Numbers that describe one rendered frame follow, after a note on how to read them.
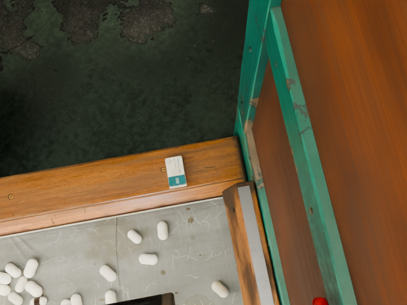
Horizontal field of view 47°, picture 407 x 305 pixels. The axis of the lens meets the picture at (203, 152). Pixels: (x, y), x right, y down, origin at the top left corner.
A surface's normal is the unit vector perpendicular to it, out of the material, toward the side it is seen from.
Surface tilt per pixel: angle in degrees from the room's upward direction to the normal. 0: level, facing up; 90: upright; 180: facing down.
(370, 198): 90
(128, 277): 0
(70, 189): 0
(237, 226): 67
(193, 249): 0
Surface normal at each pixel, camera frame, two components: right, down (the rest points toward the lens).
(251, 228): -0.02, -0.28
